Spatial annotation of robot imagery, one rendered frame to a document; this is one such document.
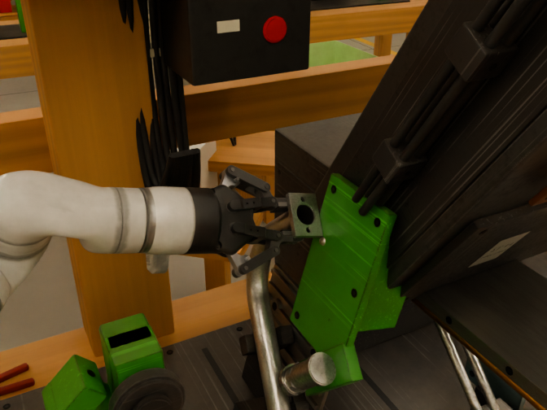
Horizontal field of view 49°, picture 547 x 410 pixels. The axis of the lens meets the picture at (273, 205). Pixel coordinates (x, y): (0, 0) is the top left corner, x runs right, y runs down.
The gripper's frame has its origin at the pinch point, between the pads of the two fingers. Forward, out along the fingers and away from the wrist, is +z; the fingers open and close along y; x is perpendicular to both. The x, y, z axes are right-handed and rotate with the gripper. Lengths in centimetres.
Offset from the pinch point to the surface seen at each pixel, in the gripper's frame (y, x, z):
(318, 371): -18.2, -0.8, 0.2
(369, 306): -11.9, -5.3, 5.6
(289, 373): -17.9, 4.2, -0.7
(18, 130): 21.3, 25.4, -27.1
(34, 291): 33, 215, 5
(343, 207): -0.6, -7.3, 2.8
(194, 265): 38, 193, 72
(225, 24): 24.0, -4.0, -7.3
